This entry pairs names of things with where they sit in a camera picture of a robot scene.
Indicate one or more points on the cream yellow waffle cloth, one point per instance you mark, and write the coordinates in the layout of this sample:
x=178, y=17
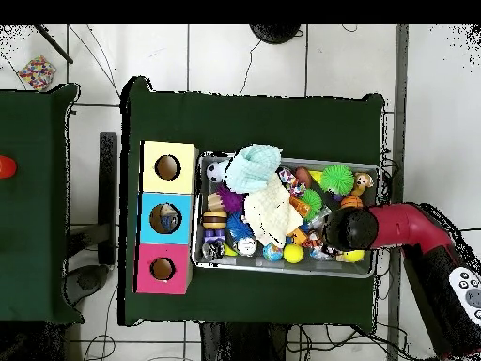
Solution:
x=270, y=214

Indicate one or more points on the mint green waffle cloth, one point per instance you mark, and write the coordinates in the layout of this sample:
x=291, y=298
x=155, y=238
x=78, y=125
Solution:
x=254, y=167

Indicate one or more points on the clear blue packet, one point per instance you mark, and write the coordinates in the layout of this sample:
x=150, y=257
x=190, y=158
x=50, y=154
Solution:
x=165, y=223

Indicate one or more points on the green spiky rubber ball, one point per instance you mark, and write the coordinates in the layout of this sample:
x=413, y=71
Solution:
x=337, y=179

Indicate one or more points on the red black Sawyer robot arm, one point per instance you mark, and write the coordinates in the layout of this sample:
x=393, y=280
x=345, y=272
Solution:
x=398, y=226

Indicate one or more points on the shallow clear mesh bin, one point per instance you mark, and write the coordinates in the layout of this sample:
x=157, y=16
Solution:
x=197, y=259

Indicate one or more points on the wooden box with three holes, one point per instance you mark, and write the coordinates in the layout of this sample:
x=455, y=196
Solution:
x=147, y=256

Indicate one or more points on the purple spiky ball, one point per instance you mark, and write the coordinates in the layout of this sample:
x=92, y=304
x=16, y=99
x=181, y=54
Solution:
x=231, y=199

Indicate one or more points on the blue spiky ball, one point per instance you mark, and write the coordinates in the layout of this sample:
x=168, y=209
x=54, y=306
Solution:
x=240, y=224

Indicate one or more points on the brown wooden yo-yo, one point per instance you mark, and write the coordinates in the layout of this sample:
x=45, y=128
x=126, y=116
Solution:
x=214, y=220

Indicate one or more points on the small soccer ball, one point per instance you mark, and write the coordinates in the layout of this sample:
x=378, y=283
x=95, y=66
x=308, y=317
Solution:
x=214, y=171

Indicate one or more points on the small green spiky ball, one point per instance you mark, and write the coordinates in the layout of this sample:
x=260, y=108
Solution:
x=310, y=203

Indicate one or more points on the yellow ball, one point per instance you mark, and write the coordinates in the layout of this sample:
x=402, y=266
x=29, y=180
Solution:
x=294, y=253

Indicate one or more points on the dark green table cloth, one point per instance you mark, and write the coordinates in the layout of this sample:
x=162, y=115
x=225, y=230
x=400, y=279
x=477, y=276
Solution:
x=255, y=120

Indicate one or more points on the orange mini basketball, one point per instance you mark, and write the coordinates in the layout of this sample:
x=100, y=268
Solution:
x=351, y=201

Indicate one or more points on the black upright panel stand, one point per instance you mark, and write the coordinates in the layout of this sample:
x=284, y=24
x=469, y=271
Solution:
x=108, y=195

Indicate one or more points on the black round floor base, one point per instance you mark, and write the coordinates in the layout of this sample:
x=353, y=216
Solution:
x=274, y=31

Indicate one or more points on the dark green side table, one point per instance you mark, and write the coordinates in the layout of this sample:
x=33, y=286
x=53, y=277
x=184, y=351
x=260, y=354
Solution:
x=37, y=226

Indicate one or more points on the red round disc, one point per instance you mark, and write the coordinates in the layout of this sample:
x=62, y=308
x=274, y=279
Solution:
x=6, y=167

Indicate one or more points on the multicoloured speckled toy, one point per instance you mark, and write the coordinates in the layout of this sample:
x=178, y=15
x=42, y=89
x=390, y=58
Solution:
x=36, y=73

